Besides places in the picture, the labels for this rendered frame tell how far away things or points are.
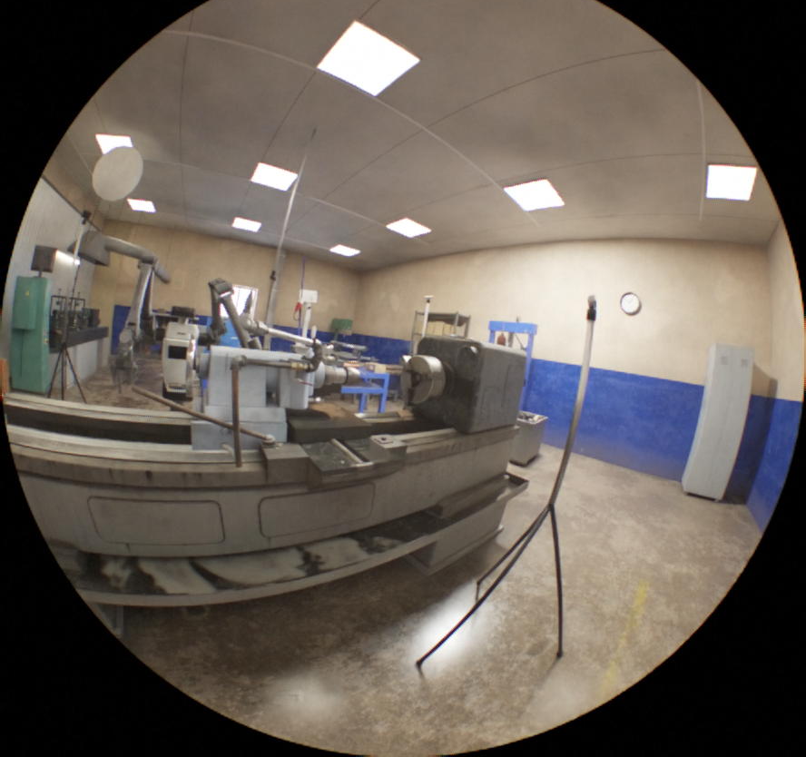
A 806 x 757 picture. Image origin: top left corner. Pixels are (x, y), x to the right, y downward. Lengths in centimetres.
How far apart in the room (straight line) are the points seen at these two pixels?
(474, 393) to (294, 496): 98
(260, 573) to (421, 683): 77
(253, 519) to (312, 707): 79
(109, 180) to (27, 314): 195
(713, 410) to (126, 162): 750
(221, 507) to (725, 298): 520
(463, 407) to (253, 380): 103
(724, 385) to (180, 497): 452
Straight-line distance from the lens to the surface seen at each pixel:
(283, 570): 117
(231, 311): 147
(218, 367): 101
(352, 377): 121
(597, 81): 266
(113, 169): 432
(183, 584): 115
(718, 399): 410
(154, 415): 135
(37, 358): 486
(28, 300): 471
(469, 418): 152
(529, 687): 151
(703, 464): 418
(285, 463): 92
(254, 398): 102
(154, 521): 105
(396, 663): 142
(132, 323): 153
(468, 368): 145
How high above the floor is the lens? 127
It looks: 2 degrees down
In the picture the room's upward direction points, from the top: 8 degrees clockwise
